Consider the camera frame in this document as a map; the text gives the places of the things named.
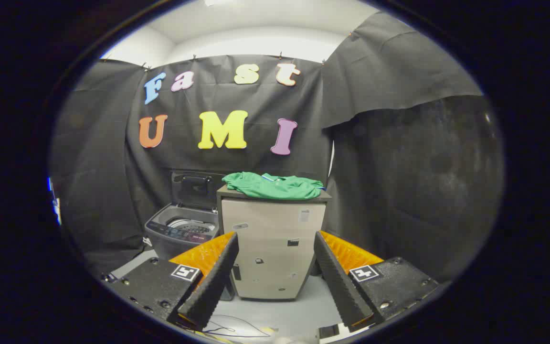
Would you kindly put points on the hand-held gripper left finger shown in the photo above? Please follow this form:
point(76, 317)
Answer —
point(213, 282)

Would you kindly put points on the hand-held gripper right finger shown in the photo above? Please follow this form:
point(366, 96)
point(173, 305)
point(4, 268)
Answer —
point(339, 286)

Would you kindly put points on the grey washing machine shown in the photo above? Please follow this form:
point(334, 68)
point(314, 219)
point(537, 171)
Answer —
point(165, 239)

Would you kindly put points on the green shirt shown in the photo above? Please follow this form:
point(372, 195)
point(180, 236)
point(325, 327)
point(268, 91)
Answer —
point(275, 186)

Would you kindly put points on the beige cabinet with dark top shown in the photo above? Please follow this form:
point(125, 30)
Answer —
point(275, 239)

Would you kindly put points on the black backdrop cloth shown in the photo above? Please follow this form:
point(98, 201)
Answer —
point(399, 181)

